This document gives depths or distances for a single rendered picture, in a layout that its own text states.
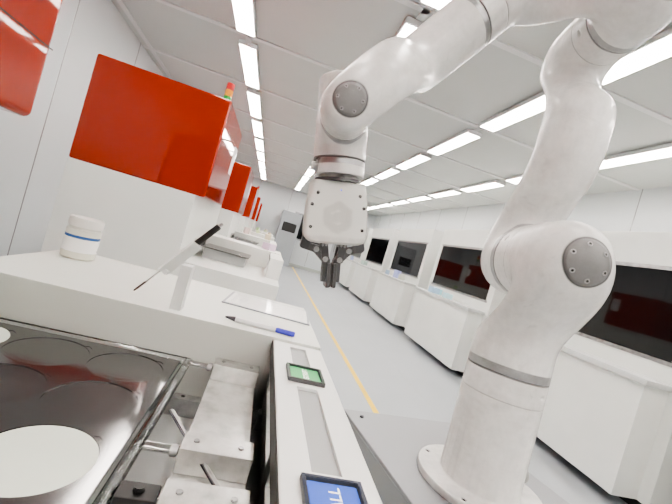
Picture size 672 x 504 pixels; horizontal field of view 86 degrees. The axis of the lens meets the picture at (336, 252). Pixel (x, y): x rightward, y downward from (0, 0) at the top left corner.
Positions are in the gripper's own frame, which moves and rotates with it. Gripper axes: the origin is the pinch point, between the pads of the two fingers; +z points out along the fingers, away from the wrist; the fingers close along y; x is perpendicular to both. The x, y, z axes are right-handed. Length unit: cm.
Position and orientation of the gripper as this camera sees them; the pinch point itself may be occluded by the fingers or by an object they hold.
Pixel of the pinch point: (329, 274)
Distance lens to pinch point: 59.6
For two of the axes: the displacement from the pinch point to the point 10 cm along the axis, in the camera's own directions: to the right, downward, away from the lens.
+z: -0.8, 10.0, 0.5
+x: -1.8, -0.7, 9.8
